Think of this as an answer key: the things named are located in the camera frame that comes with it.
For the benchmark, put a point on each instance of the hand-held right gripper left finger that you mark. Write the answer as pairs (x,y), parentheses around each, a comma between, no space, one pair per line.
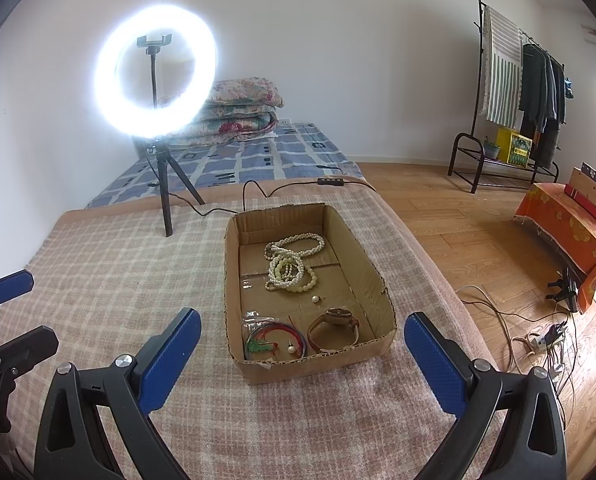
(173,360)

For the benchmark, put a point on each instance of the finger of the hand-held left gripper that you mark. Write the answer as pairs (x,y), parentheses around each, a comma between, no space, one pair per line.
(8,287)
(28,345)

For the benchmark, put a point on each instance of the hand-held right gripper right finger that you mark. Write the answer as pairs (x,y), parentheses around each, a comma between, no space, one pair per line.
(433,360)

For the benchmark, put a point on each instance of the cardboard box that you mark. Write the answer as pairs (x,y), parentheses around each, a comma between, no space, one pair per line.
(298,367)

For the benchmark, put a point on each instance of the blue bangle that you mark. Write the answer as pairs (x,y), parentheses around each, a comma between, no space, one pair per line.
(299,334)

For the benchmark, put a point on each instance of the white power strip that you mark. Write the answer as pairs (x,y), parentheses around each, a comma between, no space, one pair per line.
(540,342)

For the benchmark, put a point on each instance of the small black stand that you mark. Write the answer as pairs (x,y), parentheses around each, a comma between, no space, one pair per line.
(570,290)

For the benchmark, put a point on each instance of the black tripod stand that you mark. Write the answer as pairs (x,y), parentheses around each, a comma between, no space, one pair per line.
(165,195)

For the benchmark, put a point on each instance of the orange cloth covered table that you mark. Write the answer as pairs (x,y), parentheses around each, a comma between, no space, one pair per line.
(568,230)

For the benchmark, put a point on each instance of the small potted plant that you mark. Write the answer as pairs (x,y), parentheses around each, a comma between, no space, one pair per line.
(490,150)

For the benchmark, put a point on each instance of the yellow crate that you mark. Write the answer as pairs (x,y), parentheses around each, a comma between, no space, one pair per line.
(513,147)

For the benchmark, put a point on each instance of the wooden box with red trim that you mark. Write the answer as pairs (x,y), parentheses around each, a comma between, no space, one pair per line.
(593,195)

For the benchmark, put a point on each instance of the blue checked bed sheet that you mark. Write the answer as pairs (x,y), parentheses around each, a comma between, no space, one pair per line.
(278,155)

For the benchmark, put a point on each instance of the folded floral quilt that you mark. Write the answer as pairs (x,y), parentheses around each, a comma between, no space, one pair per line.
(243,105)

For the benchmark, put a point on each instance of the striped hanging cloth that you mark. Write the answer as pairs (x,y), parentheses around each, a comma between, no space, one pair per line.
(500,85)

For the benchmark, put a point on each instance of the black phone holder clamp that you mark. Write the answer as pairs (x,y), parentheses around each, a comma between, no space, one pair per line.
(154,40)

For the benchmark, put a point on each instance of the dark hanging clothes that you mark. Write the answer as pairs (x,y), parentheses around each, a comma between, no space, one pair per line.
(538,90)

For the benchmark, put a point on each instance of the black metal clothes rack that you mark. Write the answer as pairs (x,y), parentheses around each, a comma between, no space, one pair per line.
(477,10)

